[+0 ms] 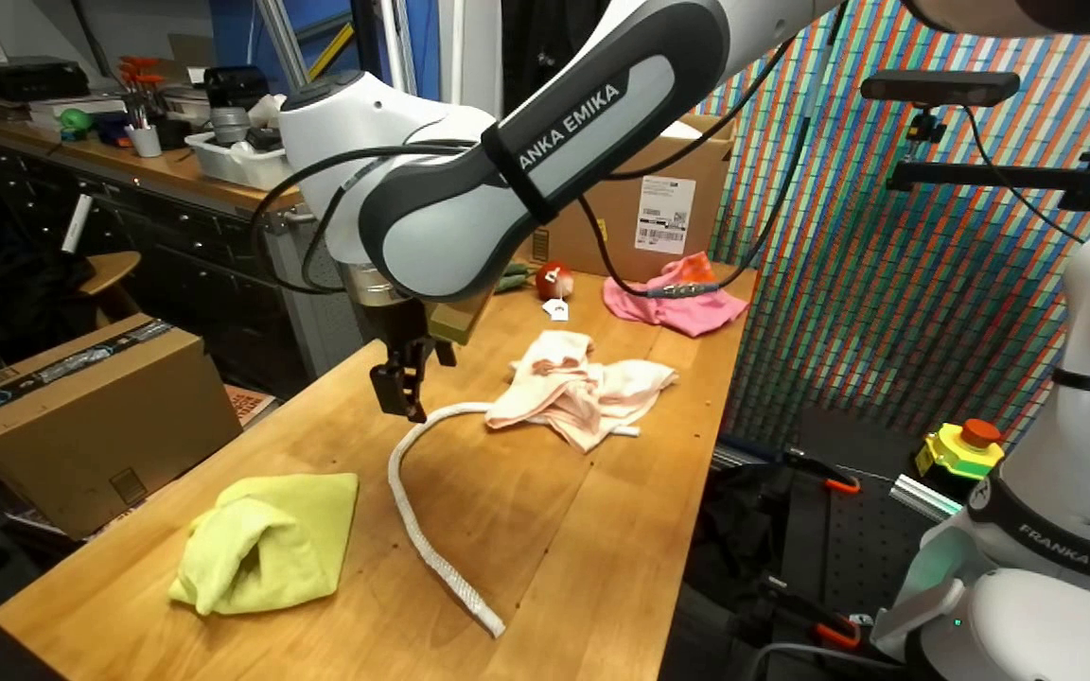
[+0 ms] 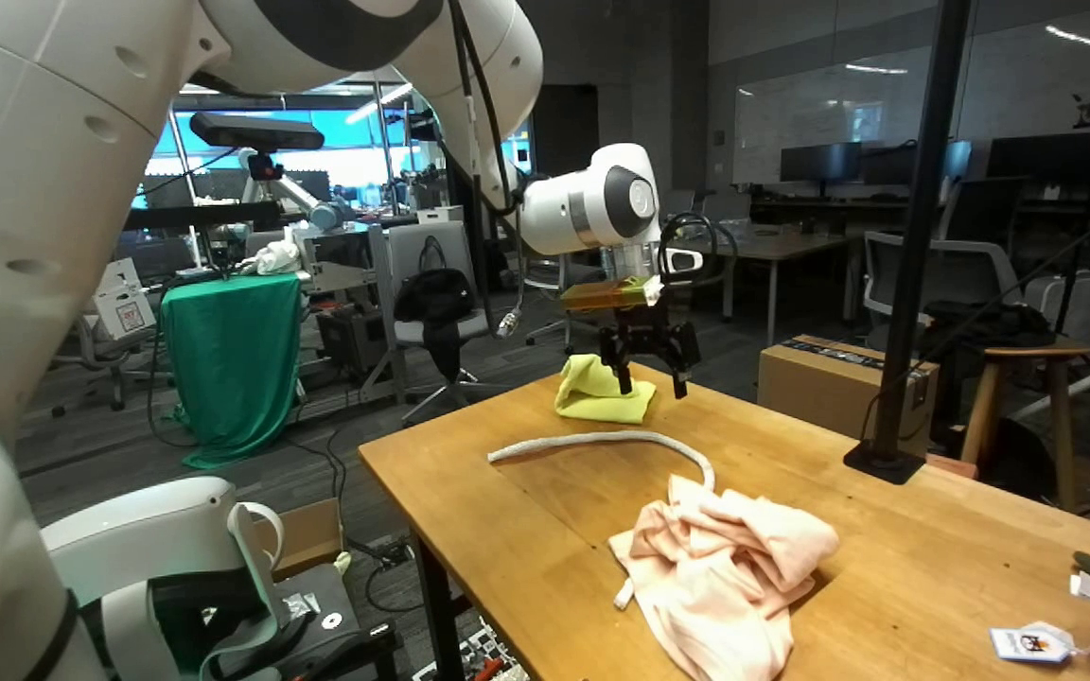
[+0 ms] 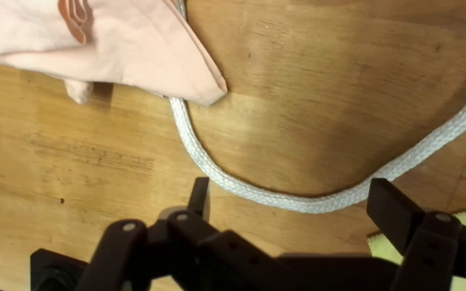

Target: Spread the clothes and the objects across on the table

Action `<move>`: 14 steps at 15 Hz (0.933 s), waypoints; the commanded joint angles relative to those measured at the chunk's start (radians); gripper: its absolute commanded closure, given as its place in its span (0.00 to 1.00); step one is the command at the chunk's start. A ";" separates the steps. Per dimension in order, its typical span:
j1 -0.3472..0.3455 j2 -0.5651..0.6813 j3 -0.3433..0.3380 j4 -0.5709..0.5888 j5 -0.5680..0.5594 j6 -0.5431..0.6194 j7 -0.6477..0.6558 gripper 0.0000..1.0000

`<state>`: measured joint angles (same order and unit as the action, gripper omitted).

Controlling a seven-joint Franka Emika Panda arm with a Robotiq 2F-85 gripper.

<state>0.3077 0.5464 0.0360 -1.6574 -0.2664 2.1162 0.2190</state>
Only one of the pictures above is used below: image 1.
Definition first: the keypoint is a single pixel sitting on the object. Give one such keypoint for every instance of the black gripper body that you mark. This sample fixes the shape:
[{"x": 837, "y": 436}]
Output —
[{"x": 399, "y": 334}]

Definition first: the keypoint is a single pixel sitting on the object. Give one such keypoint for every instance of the red tomato plush with tag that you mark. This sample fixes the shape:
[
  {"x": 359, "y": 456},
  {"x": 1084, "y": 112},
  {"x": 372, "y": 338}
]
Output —
[{"x": 555, "y": 281}]

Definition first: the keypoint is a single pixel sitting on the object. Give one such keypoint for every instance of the peach cloth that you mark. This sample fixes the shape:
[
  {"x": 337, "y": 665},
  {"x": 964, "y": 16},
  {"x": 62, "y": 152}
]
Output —
[{"x": 583, "y": 391}]

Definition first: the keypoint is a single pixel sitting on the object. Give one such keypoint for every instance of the yellow-green cloth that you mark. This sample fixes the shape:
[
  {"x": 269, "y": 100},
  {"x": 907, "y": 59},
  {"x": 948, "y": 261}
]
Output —
[{"x": 267, "y": 542}]

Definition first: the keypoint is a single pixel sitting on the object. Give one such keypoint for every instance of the pink cloth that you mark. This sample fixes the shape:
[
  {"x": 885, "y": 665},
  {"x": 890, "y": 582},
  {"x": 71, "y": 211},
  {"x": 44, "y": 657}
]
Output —
[{"x": 682, "y": 307}]

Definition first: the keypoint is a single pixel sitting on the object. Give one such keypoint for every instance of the orange striped fabric piece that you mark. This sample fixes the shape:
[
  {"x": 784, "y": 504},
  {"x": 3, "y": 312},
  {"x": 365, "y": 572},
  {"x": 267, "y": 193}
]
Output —
[{"x": 693, "y": 271}]

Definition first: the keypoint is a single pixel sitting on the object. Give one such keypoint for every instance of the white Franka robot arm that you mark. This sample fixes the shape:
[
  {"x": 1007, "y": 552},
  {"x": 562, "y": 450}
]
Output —
[{"x": 545, "y": 152}]

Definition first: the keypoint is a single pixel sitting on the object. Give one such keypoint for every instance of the white plastic bin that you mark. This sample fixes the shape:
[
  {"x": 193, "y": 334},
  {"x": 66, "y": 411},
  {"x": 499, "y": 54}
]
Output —
[{"x": 236, "y": 160}]

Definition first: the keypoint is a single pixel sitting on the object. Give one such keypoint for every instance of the wooden top counter cabinet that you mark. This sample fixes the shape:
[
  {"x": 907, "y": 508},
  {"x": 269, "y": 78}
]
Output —
[{"x": 168, "y": 238}]

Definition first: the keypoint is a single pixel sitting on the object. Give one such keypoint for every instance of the cardboard box with white label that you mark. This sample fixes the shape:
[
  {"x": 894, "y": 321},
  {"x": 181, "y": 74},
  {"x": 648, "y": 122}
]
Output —
[{"x": 661, "y": 209}]

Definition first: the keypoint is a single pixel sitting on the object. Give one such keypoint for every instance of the cardboard box with black tape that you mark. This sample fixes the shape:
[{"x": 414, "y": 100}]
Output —
[{"x": 91, "y": 427}]

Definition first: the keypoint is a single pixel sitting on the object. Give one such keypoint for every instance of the wooden stool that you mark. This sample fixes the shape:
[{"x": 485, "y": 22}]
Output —
[{"x": 110, "y": 271}]

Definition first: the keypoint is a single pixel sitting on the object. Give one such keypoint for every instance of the white cup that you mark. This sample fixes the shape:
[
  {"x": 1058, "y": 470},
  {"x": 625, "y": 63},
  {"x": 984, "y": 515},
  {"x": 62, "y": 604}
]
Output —
[{"x": 144, "y": 137}]

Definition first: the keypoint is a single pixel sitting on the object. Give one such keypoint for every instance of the black backpack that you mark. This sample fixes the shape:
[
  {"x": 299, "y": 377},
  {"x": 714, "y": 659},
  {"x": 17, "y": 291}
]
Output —
[{"x": 17, "y": 297}]

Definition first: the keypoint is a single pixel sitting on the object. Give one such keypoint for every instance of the black orange clamp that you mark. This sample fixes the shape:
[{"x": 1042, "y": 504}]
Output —
[
  {"x": 837, "y": 481},
  {"x": 837, "y": 634}
]

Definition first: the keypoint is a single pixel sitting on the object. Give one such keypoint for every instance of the yellow red emergency stop button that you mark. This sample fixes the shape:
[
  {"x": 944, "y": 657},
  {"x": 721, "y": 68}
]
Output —
[{"x": 954, "y": 450}]

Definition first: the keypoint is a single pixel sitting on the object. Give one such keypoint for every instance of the black stereo camera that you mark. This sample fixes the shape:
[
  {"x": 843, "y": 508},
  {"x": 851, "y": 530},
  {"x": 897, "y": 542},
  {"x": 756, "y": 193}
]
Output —
[{"x": 936, "y": 87}]

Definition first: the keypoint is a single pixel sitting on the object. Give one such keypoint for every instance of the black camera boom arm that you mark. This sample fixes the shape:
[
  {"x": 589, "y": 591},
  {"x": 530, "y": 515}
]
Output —
[{"x": 984, "y": 176}]

